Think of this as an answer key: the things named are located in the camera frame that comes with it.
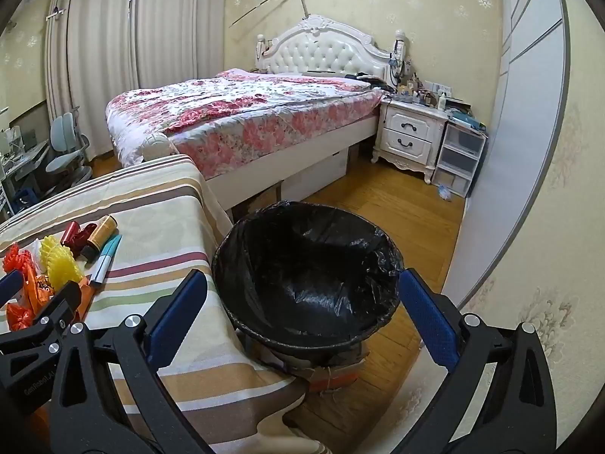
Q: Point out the white wardrobe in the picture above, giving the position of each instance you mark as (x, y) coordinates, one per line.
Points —
(520, 104)

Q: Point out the orange-red foam fruit net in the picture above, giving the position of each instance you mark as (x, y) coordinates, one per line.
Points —
(12, 259)

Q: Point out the white storage box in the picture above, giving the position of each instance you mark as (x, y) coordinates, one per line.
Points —
(316, 175)

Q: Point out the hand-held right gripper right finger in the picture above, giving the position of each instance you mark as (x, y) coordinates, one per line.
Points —
(427, 317)

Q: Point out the thin metal rod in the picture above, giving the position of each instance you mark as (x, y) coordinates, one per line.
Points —
(304, 0)

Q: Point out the white tissue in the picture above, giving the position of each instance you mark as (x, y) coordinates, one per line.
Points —
(34, 251)

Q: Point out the white wall socket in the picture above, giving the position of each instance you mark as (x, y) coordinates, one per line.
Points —
(438, 89)

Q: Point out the blue stool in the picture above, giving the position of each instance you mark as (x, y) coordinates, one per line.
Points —
(23, 198)

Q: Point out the floral bedspread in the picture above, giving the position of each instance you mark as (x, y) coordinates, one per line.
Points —
(227, 104)

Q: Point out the white nightstand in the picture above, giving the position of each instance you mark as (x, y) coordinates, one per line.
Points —
(411, 132)

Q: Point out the plastic drawer unit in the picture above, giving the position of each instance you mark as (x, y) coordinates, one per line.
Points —
(461, 156)

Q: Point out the long orange snack wrapper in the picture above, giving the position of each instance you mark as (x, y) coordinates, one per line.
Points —
(40, 288)

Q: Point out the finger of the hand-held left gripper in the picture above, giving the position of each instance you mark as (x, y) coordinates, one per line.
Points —
(56, 305)
(9, 286)

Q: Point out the red wrapper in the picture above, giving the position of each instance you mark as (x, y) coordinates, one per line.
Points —
(87, 239)

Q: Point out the brown cardboard box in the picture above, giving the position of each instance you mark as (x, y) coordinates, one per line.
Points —
(262, 198)

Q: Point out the teal and white marker pen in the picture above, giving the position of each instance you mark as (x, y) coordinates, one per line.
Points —
(108, 253)

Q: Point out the cluster of small nightstand items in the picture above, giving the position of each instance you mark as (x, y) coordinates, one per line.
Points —
(416, 94)

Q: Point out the blue and white plastic bag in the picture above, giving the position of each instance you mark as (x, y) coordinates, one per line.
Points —
(444, 192)

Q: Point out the white bed with tufted headboard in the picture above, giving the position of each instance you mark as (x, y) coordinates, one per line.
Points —
(316, 49)

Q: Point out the grey desk chair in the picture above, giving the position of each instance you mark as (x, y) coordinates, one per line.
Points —
(66, 137)

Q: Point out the small dark item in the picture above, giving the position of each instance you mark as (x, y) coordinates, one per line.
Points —
(373, 80)

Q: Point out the small red bottle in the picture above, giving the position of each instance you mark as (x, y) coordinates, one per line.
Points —
(72, 234)

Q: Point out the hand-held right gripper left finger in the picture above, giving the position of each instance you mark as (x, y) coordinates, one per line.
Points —
(179, 307)

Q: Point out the beige curtain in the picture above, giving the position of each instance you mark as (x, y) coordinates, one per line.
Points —
(94, 56)
(179, 23)

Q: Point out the trash bin with black bag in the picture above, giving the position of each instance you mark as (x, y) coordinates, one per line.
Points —
(307, 269)

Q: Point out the stack of books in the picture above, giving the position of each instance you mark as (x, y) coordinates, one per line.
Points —
(465, 116)

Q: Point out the striped tablecloth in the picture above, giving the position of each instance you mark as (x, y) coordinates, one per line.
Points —
(156, 227)

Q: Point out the gold bottle with black cap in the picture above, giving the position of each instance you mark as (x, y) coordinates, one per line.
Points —
(104, 229)

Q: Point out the yellow foam fruit net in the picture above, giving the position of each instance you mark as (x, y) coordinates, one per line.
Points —
(59, 262)

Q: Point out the white desk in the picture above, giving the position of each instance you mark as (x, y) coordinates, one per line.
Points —
(23, 156)

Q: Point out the white round bedpost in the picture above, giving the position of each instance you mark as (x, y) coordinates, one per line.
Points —
(157, 145)

